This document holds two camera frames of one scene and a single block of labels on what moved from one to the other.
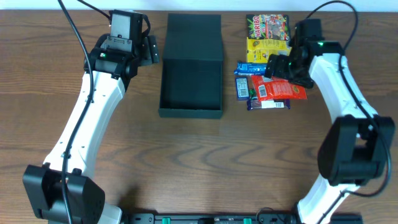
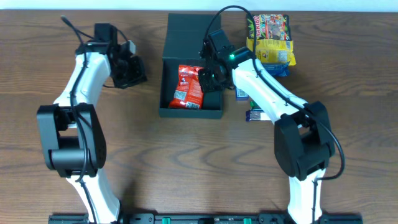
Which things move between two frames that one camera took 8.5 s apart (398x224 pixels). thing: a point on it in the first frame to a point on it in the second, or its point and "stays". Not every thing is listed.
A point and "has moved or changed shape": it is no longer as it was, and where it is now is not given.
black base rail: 231,218 stays
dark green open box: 191,73 stays
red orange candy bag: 277,89 has moved or changed shape
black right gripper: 278,66 to 207,81
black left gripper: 152,50 to 131,73
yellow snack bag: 258,50 stays
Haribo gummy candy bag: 268,26 stays
